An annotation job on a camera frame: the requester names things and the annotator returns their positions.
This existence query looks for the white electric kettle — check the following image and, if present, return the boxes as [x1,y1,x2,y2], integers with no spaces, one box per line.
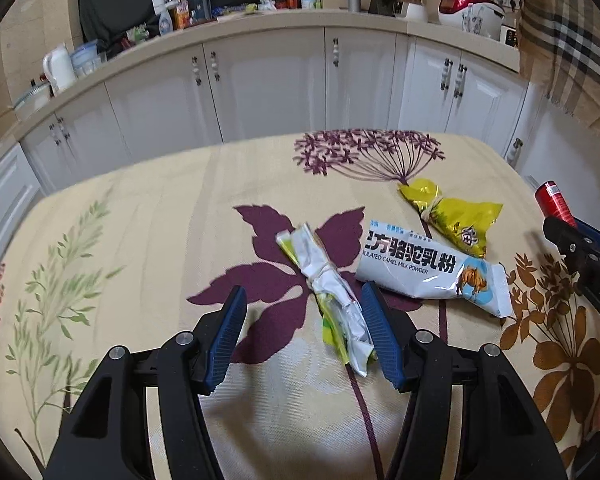
[42,45,76,92]

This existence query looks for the pot with lid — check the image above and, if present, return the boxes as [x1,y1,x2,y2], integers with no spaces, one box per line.
[12,82,53,116]

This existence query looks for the yellow snack packet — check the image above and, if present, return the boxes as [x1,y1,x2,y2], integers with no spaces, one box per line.
[397,178,504,259]

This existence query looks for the floral tablecloth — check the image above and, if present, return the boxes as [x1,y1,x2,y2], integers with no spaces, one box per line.
[0,130,600,480]

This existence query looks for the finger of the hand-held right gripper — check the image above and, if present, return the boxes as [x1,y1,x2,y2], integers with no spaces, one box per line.
[542,216,588,273]
[576,219,600,261]

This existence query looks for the clear plastic container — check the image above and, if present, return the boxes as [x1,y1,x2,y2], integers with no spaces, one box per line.
[72,40,103,73]

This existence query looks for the white kitchen cabinets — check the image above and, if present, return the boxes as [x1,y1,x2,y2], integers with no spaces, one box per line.
[0,25,600,241]

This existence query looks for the beige countertop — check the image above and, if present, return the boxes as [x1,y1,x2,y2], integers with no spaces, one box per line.
[0,7,521,161]

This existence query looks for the plaid cloth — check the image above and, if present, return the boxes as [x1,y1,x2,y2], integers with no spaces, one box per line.
[517,0,600,156]

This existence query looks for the green white wrapper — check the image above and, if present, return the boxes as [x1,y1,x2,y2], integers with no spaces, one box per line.
[275,223,378,377]

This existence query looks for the white rice cooker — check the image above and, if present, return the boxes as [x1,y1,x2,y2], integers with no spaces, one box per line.
[462,1,506,41]

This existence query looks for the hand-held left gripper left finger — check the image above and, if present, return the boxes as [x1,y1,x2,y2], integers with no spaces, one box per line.
[45,285,248,480]

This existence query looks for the red rice cooker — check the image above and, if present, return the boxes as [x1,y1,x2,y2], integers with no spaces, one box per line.
[438,0,473,26]

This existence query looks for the red can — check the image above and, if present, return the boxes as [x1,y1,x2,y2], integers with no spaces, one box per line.
[534,181,578,228]

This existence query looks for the white blue powder packet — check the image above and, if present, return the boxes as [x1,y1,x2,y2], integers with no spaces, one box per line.
[355,220,513,318]

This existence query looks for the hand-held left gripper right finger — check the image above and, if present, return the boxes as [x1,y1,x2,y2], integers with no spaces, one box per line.
[361,281,568,480]

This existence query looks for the white dish soap bottle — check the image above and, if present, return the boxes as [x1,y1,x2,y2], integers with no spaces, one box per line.
[155,0,173,36]

